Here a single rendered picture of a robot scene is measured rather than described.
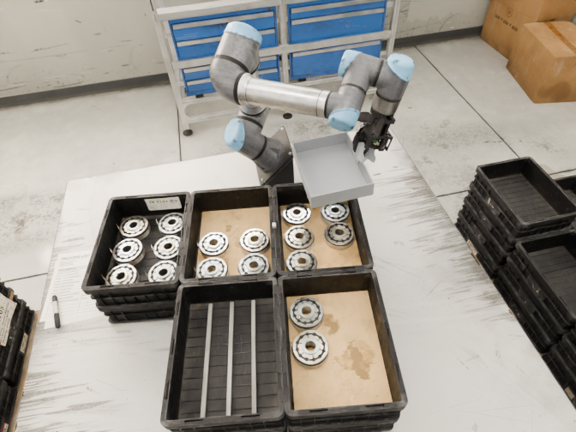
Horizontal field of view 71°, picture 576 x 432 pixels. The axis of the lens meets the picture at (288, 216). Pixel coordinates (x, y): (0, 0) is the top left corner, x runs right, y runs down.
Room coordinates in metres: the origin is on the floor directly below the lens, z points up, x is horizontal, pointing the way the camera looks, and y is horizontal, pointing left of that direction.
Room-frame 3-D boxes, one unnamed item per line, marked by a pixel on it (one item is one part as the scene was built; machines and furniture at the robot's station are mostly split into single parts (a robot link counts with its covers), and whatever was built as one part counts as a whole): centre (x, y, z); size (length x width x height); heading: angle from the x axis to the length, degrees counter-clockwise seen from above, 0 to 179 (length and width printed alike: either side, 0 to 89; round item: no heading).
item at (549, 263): (0.90, -1.20, 0.31); 0.40 x 0.30 x 0.34; 10
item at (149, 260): (0.87, 0.50, 0.87); 0.40 x 0.30 x 0.11; 1
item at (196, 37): (2.79, 0.34, 0.60); 0.72 x 0.03 x 0.56; 100
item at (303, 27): (2.92, -0.45, 0.60); 0.72 x 0.03 x 0.56; 100
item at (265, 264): (0.77, 0.12, 0.86); 0.10 x 0.10 x 0.01
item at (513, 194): (1.30, -1.12, 0.37); 0.40 x 0.30 x 0.45; 10
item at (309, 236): (0.88, -0.03, 0.86); 0.10 x 0.10 x 0.01
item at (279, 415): (0.48, 0.19, 0.92); 0.40 x 0.30 x 0.02; 1
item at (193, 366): (0.48, 0.19, 0.87); 0.40 x 0.30 x 0.11; 1
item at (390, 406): (0.48, -0.11, 0.92); 0.40 x 0.30 x 0.02; 1
